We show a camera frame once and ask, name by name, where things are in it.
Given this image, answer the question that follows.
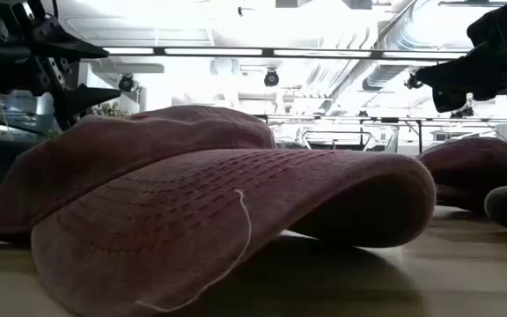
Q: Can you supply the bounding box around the dark-framed glass partition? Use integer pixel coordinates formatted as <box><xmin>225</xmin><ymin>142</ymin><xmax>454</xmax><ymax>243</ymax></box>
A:
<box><xmin>0</xmin><ymin>85</ymin><xmax>61</xmax><ymax>143</ymax></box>

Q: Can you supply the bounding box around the black ceiling spotlight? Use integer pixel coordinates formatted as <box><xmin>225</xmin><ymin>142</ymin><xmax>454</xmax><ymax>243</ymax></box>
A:
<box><xmin>117</xmin><ymin>73</ymin><xmax>136</xmax><ymax>93</ymax></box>
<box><xmin>404</xmin><ymin>72</ymin><xmax>423</xmax><ymax>91</ymax></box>
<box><xmin>263</xmin><ymin>69</ymin><xmax>281</xmax><ymax>88</ymax></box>

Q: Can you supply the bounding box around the maroon cap with thread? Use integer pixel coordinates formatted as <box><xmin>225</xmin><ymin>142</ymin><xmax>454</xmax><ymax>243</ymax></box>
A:
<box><xmin>0</xmin><ymin>104</ymin><xmax>437</xmax><ymax>317</ymax></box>

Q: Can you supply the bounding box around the thin yellow cable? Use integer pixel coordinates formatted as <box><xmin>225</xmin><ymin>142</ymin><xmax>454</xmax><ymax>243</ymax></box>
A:
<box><xmin>0</xmin><ymin>89</ymin><xmax>16</xmax><ymax>142</ymax></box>

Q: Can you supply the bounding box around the long ceiling light bar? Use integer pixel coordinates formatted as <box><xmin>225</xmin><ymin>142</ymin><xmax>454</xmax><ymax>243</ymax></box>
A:
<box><xmin>81</xmin><ymin>45</ymin><xmax>470</xmax><ymax>61</ymax></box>

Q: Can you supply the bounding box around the green potted plant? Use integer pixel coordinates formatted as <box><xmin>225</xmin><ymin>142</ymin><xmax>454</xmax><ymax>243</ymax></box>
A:
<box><xmin>86</xmin><ymin>101</ymin><xmax>130</xmax><ymax>119</ymax></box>

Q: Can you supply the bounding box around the maroon baseball cap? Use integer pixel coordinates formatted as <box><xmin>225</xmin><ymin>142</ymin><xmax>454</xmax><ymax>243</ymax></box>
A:
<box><xmin>415</xmin><ymin>136</ymin><xmax>507</xmax><ymax>214</ymax></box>

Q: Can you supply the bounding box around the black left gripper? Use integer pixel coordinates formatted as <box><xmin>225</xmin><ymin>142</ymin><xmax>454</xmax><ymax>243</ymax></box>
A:
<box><xmin>0</xmin><ymin>0</ymin><xmax>122</xmax><ymax>131</ymax></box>

